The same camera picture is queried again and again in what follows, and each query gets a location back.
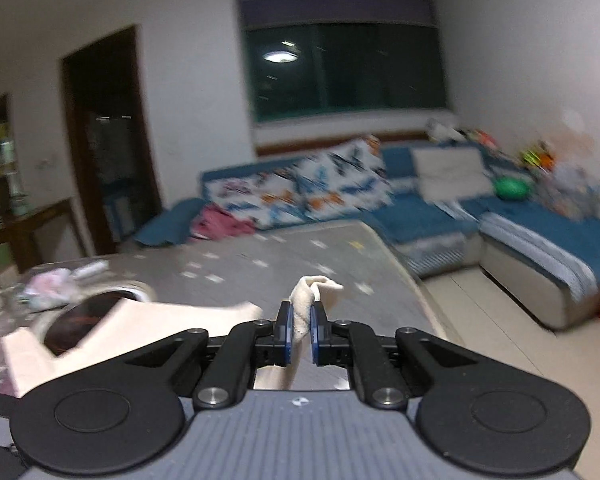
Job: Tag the dark wooden door frame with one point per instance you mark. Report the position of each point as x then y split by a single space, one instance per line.
112 145

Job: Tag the pink tissue pack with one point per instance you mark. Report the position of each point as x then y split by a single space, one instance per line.
52 285

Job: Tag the green ball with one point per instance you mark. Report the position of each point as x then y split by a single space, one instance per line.
511 188

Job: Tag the blue corner sofa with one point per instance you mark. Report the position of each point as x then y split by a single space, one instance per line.
525 237

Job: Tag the silver packet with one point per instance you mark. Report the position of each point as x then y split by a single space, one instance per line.
91 270

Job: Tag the clear storage box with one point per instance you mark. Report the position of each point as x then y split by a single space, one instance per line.
577 192

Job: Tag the round black induction cooker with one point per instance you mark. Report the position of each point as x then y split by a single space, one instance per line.
90 317

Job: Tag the dark window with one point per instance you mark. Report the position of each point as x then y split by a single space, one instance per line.
345 60

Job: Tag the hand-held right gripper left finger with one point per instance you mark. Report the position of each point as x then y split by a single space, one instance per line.
286 334

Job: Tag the yellow toys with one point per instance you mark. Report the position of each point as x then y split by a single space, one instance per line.
536 156

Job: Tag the cream garment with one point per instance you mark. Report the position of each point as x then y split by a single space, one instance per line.
180 325

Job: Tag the grey star-print tablecloth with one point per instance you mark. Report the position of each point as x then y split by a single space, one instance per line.
280 255

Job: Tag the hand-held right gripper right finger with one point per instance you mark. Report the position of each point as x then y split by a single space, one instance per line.
316 335

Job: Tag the dark wooden cabinet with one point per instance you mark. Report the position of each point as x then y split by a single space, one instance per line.
25 230

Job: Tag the pink cloth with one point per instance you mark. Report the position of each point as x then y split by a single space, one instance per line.
220 222

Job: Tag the butterfly print pillow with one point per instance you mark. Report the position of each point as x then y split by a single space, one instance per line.
252 200
342 180

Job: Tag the plain white pillow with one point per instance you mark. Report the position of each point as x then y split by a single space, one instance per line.
452 174

